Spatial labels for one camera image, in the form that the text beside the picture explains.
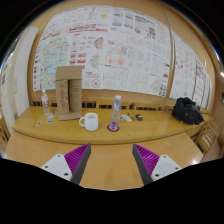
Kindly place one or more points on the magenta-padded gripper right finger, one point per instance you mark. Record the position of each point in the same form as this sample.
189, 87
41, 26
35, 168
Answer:
146, 160

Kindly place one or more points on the row of wooden chairs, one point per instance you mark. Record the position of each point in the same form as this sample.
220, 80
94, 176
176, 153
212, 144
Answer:
103, 106

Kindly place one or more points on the small colourful sticker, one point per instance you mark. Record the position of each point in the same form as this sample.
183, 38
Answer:
38, 123
50, 120

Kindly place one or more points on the flat round red coaster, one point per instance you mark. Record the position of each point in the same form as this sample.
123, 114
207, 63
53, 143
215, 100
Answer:
109, 129

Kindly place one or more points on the wooden slatted chair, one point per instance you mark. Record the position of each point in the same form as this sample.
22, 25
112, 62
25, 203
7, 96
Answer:
208, 136

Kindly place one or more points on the brown cardboard box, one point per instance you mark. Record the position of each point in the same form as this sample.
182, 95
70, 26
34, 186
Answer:
68, 90

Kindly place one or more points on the white remote control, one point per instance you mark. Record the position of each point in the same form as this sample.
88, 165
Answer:
126, 117

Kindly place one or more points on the clear white-capped water bottle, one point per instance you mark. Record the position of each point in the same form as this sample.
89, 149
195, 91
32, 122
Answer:
115, 116

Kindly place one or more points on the large printed wall posters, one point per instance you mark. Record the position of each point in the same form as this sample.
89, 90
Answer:
116, 50

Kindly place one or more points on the dark pen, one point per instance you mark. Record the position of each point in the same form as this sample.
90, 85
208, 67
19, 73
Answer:
131, 116

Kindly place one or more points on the small dark device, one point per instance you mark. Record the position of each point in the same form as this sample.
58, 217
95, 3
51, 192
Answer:
139, 117

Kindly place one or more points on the white ceramic mug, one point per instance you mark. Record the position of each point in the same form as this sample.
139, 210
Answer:
91, 122

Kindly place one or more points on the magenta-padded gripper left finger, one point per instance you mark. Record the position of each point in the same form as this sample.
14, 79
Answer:
77, 159

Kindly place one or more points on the black bag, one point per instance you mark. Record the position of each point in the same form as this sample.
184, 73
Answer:
186, 111

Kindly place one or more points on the clear red-labelled water bottle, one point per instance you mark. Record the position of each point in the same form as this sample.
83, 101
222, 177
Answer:
45, 105

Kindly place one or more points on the narrow printed wall posters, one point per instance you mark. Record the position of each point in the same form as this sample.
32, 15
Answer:
190, 73

